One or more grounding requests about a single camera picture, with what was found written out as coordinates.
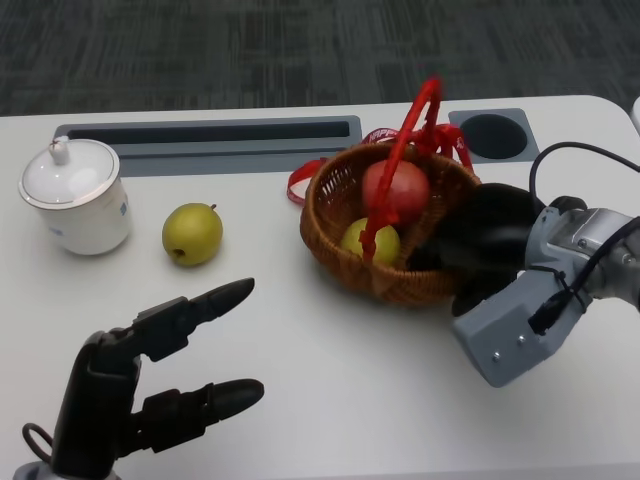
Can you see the yellow-green pear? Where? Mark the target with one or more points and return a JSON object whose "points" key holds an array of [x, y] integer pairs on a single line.
{"points": [[385, 245]]}

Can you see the grey slotted table tray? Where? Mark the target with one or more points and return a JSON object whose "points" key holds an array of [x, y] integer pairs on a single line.
{"points": [[225, 145]]}

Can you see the white ceramic cup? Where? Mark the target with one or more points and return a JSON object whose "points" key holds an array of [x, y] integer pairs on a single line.
{"points": [[90, 225]]}

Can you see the white ceramic cup lid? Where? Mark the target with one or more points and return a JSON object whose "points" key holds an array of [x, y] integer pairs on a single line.
{"points": [[67, 172]]}

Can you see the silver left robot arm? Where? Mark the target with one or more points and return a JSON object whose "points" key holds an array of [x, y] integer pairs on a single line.
{"points": [[32, 472]]}

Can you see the grey round cup holder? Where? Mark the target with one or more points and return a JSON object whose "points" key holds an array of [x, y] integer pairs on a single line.
{"points": [[492, 135]]}

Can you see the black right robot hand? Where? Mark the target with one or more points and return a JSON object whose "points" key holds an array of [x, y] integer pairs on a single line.
{"points": [[490, 230]]}

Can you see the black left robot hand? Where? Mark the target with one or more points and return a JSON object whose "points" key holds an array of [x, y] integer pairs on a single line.
{"points": [[100, 395]]}

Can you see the red apple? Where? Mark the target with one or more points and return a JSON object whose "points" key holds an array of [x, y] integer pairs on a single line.
{"points": [[405, 190]]}

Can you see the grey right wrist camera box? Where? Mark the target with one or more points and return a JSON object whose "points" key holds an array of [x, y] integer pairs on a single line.
{"points": [[515, 325]]}

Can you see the white neighbouring table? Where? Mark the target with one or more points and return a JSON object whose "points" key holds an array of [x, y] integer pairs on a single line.
{"points": [[636, 115]]}

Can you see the red printed ribbon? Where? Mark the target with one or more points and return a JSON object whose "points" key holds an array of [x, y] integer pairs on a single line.
{"points": [[300, 175]]}

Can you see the green pear with stem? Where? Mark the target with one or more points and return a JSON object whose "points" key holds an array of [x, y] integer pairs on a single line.
{"points": [[192, 232]]}

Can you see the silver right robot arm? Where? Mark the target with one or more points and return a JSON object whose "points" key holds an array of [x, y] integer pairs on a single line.
{"points": [[580, 240]]}

